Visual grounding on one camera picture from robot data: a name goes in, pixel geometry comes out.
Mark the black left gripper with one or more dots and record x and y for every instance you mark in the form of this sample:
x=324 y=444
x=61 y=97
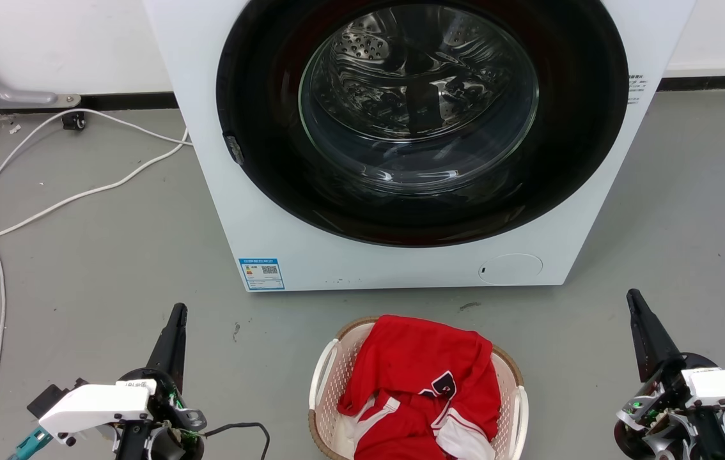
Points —
x=174 y=409

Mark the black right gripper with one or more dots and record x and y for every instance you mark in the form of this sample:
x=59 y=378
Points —
x=656 y=409

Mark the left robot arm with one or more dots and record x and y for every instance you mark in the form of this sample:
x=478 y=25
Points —
x=133 y=446

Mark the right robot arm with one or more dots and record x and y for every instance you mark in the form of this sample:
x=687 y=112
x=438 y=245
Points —
x=724 y=441

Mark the white brown-rimmed laundry basket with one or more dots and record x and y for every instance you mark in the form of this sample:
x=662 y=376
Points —
x=330 y=377

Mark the blue energy label sticker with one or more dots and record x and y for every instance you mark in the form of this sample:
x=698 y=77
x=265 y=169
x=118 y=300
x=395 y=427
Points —
x=261 y=274

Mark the round white filter cover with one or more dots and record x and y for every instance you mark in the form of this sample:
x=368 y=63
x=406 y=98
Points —
x=511 y=269

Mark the white front-load washing machine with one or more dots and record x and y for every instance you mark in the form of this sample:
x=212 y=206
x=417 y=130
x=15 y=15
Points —
x=273 y=211

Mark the black round washer door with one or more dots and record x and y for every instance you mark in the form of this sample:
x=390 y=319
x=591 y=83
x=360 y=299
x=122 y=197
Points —
x=580 y=128

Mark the red and white jersey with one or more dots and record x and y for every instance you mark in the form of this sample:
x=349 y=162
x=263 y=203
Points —
x=413 y=364

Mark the small printed text sticker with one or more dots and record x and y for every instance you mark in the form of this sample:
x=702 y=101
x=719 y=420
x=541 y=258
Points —
x=635 y=88

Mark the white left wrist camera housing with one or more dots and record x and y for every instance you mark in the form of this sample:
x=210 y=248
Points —
x=97 y=406

